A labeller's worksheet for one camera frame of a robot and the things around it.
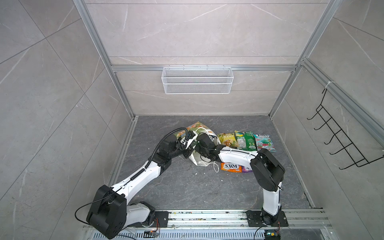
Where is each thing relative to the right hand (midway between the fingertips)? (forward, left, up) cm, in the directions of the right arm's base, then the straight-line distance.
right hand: (193, 144), depth 94 cm
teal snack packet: (+4, -49, -6) cm, 50 cm away
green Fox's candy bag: (+5, -36, -5) cm, 37 cm away
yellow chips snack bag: (+6, -24, -4) cm, 25 cm away
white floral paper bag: (-10, 0, +26) cm, 28 cm away
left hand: (-6, -2, +15) cm, 16 cm away
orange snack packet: (-14, -23, -6) cm, 27 cm away
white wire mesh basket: (+38, -4, +22) cm, 44 cm away
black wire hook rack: (-21, -68, +24) cm, 75 cm away
